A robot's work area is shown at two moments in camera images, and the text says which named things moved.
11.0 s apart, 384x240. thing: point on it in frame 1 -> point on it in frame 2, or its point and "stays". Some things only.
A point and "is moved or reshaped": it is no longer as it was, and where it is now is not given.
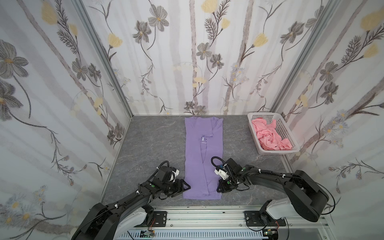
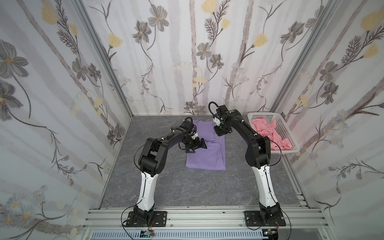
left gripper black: (180, 188) -> (197, 144)
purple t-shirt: (203, 143) is moved or reshaped
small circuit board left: (147, 234) stays
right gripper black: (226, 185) -> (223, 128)
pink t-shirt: (268, 138) stays
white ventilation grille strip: (239, 235) stays
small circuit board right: (271, 233) stays
